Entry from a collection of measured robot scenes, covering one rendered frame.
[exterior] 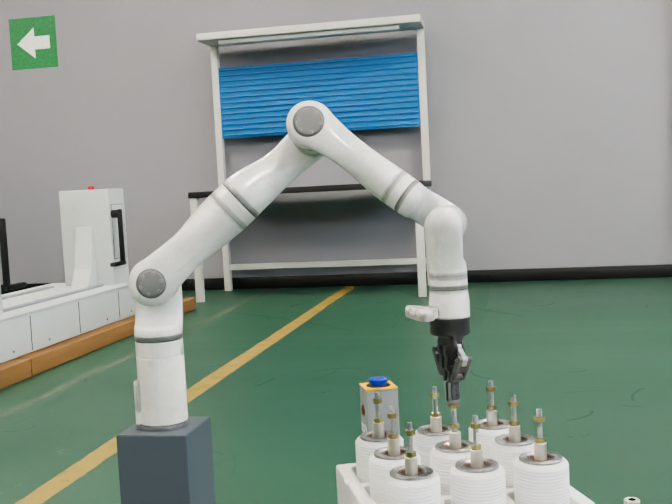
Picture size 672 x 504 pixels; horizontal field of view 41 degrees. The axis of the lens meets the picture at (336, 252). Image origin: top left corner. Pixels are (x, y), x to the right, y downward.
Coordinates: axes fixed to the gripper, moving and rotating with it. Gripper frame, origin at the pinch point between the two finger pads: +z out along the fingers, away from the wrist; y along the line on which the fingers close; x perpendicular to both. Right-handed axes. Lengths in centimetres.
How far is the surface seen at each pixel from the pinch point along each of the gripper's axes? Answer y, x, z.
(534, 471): -16.5, -7.4, 11.3
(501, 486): -15.9, -1.4, 13.3
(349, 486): 7.8, 18.5, 17.9
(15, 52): 607, 98, -157
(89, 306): 315, 59, 16
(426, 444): 8.5, 2.2, 12.1
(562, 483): -17.5, -12.2, 13.8
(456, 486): -13.0, 5.7, 13.2
